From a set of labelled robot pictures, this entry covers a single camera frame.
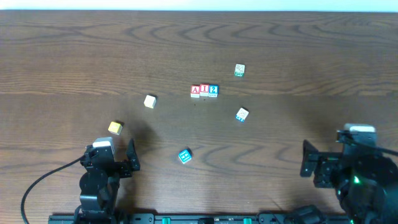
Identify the white block blue edge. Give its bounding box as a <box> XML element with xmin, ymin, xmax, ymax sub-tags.
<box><xmin>235</xmin><ymin>108</ymin><xmax>249</xmax><ymax>123</ymax></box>

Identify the red letter A block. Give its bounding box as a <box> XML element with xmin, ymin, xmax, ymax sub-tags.
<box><xmin>190</xmin><ymin>85</ymin><xmax>200</xmax><ymax>98</ymax></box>

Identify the red letter I block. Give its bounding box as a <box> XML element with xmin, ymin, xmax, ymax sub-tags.
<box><xmin>200</xmin><ymin>83</ymin><xmax>210</xmax><ymax>96</ymax></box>

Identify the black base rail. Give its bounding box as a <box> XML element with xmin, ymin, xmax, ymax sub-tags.
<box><xmin>48</xmin><ymin>205</ymin><xmax>352</xmax><ymax>224</ymax></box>

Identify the cream plain block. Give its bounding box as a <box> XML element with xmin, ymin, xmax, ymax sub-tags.
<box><xmin>144</xmin><ymin>95</ymin><xmax>157</xmax><ymax>109</ymax></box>

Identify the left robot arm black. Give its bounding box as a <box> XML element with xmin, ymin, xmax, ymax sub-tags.
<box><xmin>73</xmin><ymin>137</ymin><xmax>140</xmax><ymax>223</ymax></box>

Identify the blue letter H block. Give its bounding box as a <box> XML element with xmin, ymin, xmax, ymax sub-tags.
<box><xmin>178</xmin><ymin>149</ymin><xmax>192</xmax><ymax>164</ymax></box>

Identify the blue number 2 block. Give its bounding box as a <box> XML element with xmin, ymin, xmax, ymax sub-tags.
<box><xmin>208</xmin><ymin>85</ymin><xmax>219</xmax><ymax>98</ymax></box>

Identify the yellow block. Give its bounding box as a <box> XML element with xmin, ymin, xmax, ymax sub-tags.
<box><xmin>108</xmin><ymin>121</ymin><xmax>123</xmax><ymax>135</ymax></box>

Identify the white picture block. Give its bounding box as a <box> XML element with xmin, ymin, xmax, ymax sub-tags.
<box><xmin>234</xmin><ymin>63</ymin><xmax>246</xmax><ymax>77</ymax></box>

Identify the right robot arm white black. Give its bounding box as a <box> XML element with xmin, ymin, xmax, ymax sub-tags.
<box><xmin>300</xmin><ymin>130</ymin><xmax>397</xmax><ymax>223</ymax></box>

